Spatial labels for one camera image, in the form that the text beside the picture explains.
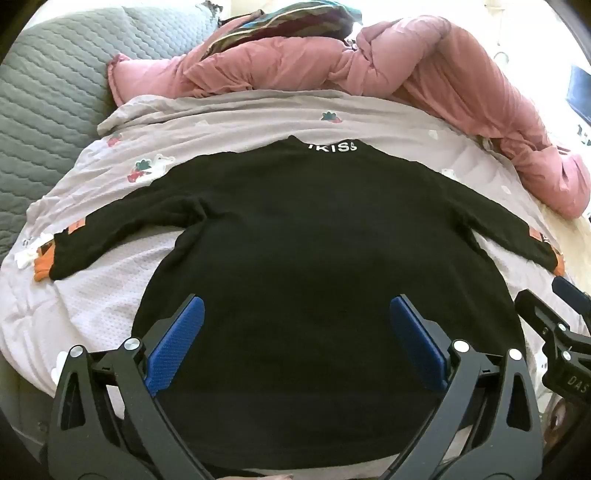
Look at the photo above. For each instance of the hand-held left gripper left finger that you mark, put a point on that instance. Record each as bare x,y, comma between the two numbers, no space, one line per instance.
178,334

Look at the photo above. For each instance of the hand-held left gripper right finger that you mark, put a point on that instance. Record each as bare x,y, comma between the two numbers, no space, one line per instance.
415,334

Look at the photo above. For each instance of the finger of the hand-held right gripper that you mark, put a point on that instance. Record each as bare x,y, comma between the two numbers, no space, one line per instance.
570,293
538,309

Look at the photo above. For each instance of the black sweater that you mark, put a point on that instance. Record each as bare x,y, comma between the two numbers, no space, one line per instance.
323,254

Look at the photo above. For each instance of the person's right hand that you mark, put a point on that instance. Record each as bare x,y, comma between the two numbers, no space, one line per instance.
556,420

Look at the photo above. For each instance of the cream bed sheet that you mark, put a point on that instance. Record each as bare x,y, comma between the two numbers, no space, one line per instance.
565,240

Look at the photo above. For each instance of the black monitor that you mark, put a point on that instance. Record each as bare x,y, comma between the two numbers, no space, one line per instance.
579,90

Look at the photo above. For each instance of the pink duvet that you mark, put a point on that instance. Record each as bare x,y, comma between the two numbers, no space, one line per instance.
438,69

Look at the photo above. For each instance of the grey quilted headboard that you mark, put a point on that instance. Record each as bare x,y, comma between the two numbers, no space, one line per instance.
55,92

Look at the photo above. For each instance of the striped dark pillow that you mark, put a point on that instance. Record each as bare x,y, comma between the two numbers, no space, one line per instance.
286,18

